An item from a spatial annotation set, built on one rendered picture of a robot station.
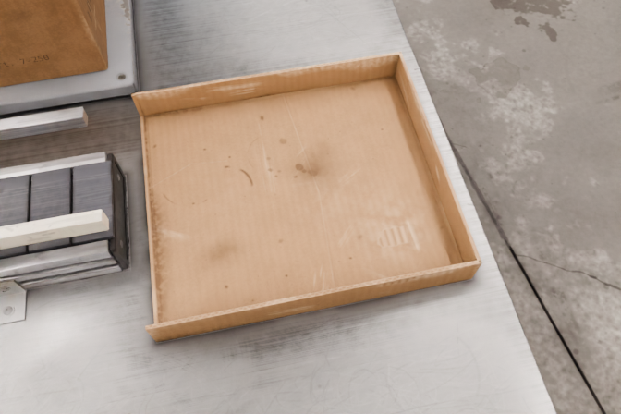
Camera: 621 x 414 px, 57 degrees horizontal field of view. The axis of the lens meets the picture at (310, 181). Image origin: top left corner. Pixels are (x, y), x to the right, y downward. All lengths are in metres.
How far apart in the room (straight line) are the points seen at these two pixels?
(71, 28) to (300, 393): 0.43
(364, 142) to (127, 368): 0.32
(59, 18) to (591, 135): 1.50
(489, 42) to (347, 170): 1.40
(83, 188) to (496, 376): 0.41
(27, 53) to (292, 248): 0.35
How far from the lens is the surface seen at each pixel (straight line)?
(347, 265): 0.56
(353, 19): 0.75
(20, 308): 0.60
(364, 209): 0.58
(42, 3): 0.64
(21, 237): 0.54
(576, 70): 1.98
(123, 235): 0.58
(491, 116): 1.77
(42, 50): 0.68
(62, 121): 0.53
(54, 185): 0.59
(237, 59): 0.71
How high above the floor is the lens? 1.35
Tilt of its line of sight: 60 degrees down
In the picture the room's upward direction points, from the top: straight up
